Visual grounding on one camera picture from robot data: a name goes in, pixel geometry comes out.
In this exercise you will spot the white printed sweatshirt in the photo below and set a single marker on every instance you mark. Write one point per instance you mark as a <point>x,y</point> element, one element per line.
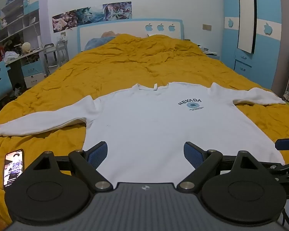
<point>154,120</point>

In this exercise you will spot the pink anime wall poster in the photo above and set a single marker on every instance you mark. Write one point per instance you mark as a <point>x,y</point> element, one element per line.
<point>63,20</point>

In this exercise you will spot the teal anime wall poster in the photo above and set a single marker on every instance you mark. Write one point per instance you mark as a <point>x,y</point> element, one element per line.
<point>90,15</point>

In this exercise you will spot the yellow blanket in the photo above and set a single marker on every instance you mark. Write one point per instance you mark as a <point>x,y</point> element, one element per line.
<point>125,67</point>

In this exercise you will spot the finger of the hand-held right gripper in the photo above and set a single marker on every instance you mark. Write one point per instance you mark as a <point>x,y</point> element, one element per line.
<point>285,170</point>
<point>287,144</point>

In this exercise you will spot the white blue shelf unit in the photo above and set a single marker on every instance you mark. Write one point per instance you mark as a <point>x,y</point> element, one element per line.
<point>14,21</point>

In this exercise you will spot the orange haired plush toy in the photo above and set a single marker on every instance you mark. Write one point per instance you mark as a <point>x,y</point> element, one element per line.
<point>108,33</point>

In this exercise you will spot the cluttered blue white desk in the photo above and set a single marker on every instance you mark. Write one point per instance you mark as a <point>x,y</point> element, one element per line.
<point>29,65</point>

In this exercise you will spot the white blue bed headboard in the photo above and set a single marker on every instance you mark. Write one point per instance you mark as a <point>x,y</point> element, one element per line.
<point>139,27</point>

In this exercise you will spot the beige round lamp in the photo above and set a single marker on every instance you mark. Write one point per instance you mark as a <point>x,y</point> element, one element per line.
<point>27,47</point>

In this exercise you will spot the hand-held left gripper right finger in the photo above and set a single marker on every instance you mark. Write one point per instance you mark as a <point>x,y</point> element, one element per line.
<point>192,154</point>

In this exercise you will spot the blue pillow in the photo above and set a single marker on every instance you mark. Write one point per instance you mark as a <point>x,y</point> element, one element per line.
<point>95,43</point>

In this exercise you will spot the blue white wardrobe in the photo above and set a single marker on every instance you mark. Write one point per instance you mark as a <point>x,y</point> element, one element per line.
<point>257,33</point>

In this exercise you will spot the tall wardrobe mirror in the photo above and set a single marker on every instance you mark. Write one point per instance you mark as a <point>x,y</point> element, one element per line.
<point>246,16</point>

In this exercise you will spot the black smartphone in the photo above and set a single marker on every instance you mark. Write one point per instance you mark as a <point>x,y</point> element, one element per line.
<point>14,168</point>

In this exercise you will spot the white nightstand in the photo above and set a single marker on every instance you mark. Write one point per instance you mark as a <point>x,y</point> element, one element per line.
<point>210,53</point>

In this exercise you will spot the blue white anime wall poster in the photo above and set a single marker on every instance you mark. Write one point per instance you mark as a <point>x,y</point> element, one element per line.
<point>117,10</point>

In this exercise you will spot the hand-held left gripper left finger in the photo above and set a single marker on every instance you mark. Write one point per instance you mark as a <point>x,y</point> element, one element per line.
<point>97,154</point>

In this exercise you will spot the beige wall switch plate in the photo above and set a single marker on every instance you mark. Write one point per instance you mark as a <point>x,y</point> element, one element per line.
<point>207,27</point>

